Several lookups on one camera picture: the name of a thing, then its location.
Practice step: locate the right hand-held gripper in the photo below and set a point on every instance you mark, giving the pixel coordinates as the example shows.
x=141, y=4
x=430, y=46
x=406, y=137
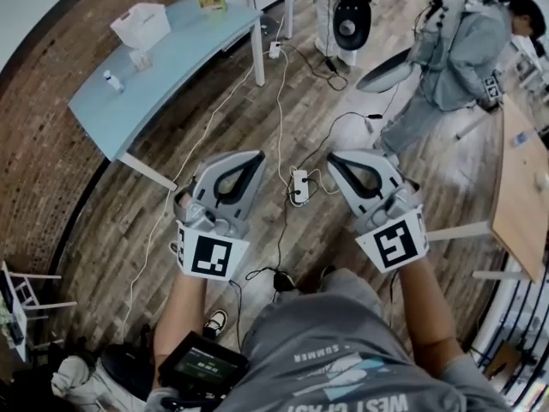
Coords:
x=394, y=240

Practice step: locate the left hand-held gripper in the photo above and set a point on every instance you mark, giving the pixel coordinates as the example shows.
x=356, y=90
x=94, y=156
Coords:
x=210, y=256

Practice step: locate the white perforated plastic basket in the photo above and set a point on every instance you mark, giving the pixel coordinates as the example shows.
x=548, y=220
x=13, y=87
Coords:
x=141, y=26

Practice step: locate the person's right forearm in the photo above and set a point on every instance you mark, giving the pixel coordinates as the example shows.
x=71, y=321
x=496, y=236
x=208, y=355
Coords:
x=429, y=311

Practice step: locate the person's left forearm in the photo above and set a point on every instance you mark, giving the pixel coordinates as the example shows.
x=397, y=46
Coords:
x=180, y=316

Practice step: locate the person's left hand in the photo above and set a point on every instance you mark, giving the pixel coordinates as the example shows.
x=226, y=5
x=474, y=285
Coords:
x=185, y=199

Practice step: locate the white power strip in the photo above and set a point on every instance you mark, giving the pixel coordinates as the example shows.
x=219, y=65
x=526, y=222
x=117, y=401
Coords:
x=275, y=49
x=299, y=187

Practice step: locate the person's dark right shoe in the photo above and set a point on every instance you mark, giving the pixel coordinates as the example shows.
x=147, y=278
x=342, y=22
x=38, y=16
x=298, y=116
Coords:
x=327, y=272

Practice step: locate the person's dark shoe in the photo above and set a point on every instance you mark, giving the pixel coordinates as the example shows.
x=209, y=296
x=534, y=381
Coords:
x=284, y=280
x=327, y=272

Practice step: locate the person's dark left shoe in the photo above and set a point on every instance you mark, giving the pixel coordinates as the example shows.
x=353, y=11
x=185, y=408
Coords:
x=284, y=280

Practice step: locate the grey office chair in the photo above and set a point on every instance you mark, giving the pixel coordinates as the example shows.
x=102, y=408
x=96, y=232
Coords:
x=384, y=75

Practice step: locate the wooden table with white legs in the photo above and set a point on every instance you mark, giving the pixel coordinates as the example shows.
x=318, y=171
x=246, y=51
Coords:
x=523, y=195

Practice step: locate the white spray bottle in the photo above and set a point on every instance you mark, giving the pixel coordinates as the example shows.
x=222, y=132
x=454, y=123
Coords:
x=113, y=82

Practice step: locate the black office chair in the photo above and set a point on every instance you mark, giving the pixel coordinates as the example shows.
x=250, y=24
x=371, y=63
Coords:
x=351, y=26

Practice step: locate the person's grey printed t-shirt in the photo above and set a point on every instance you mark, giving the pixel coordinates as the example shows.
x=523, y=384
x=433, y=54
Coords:
x=343, y=350

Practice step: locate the black wrist-mounted screen device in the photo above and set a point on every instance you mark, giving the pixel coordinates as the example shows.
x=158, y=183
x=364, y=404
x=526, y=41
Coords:
x=201, y=365

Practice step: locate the black metal rack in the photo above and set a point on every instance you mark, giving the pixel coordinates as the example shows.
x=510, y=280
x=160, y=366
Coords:
x=519, y=324

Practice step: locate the white shelf rack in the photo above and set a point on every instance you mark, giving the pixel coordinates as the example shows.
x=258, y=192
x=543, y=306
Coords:
x=17, y=303

